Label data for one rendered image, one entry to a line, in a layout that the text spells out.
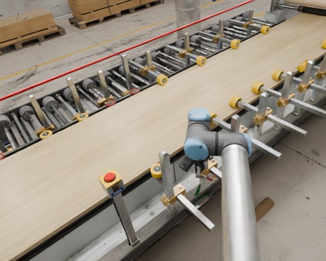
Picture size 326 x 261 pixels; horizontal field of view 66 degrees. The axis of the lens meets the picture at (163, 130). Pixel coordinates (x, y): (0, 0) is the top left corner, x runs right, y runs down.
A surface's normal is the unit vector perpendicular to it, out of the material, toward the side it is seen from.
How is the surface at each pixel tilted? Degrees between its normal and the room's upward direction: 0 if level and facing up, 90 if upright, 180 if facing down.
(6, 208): 0
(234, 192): 18
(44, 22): 90
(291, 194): 0
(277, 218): 0
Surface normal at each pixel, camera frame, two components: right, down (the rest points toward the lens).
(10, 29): 0.62, 0.46
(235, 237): -0.34, -0.83
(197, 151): -0.27, 0.65
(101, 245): -0.11, -0.76
